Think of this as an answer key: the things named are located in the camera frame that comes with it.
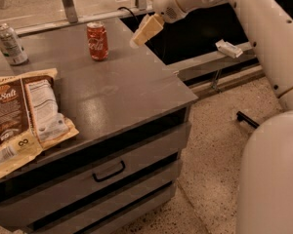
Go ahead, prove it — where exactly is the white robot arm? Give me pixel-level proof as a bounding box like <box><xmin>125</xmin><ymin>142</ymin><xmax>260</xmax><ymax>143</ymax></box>
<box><xmin>131</xmin><ymin>0</ymin><xmax>293</xmax><ymax>234</ymax></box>

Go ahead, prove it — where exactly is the red coke can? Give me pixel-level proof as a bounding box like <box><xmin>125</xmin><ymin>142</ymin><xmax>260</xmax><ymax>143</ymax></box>
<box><xmin>87</xmin><ymin>21</ymin><xmax>108</xmax><ymax>61</ymax></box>

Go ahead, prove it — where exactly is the black drawer handle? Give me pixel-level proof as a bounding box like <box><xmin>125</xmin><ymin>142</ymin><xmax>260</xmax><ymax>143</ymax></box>
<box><xmin>93</xmin><ymin>160</ymin><xmax>126</xmax><ymax>182</ymax></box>

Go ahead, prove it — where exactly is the black cable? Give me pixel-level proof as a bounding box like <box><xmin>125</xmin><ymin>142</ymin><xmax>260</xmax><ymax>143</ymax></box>
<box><xmin>117</xmin><ymin>6</ymin><xmax>160</xmax><ymax>59</ymax></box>

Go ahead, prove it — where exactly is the small white box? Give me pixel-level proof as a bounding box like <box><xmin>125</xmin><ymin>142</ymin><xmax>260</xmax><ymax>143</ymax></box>
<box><xmin>216</xmin><ymin>40</ymin><xmax>243</xmax><ymax>59</ymax></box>

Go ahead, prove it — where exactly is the black metal floor stand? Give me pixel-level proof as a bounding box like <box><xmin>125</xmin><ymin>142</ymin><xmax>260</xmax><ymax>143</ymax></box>
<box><xmin>236</xmin><ymin>111</ymin><xmax>259</xmax><ymax>129</ymax></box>

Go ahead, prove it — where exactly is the grey drawer cabinet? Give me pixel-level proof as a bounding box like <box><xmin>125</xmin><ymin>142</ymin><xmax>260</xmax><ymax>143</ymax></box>
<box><xmin>0</xmin><ymin>19</ymin><xmax>196</xmax><ymax>234</ymax></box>

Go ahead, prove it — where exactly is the brown sea salt chip bag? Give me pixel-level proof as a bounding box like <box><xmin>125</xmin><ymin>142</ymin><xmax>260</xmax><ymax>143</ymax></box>
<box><xmin>0</xmin><ymin>68</ymin><xmax>78</xmax><ymax>178</ymax></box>

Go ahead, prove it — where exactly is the silver green soda can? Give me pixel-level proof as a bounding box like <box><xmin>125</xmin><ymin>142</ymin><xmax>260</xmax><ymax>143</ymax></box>
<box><xmin>0</xmin><ymin>23</ymin><xmax>28</xmax><ymax>65</ymax></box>

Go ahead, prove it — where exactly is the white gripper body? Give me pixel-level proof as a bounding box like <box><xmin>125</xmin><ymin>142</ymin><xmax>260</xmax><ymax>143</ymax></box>
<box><xmin>152</xmin><ymin>0</ymin><xmax>186</xmax><ymax>23</ymax></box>

